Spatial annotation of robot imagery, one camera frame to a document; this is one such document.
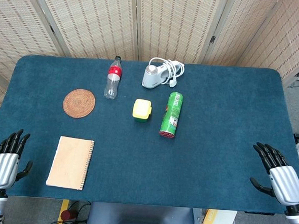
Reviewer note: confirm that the round woven rattan coaster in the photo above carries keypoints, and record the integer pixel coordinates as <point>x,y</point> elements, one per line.
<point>79,103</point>

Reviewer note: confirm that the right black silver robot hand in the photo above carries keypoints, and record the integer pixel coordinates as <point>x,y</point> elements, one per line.
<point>287,185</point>

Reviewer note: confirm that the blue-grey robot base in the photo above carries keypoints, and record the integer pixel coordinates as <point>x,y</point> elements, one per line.
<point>140,219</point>

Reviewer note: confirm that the yellow floor tape strip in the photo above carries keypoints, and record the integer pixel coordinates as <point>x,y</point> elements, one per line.
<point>62,210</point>

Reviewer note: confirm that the brown spiral notebook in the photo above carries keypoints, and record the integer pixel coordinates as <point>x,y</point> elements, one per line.
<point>70,161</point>

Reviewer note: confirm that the blue carpeted table surface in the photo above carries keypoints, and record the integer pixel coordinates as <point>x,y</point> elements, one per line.
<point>200,158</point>

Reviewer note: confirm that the white handheld garment steamer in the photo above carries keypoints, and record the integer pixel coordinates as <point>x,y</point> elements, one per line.
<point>154,78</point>

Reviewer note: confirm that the woven folding screen panel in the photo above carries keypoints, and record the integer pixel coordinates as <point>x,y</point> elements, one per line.
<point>20,25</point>
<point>94,19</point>
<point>175,22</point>
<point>235,28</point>
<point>293,37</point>

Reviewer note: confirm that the empty red-label plastic bottle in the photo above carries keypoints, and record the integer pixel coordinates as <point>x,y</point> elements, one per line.
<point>112,81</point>

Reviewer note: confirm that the yellow-lid green small box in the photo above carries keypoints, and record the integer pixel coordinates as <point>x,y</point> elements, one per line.
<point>141,109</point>

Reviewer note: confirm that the black screen hinge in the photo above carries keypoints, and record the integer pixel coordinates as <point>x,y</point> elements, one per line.
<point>212,39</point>

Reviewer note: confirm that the dark red round object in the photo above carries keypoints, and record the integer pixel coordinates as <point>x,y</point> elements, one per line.
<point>67,215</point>

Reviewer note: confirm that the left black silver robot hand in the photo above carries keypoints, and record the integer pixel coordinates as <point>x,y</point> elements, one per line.
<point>1,170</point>

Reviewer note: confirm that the green chips can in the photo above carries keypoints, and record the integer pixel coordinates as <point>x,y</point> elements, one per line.
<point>172,113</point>

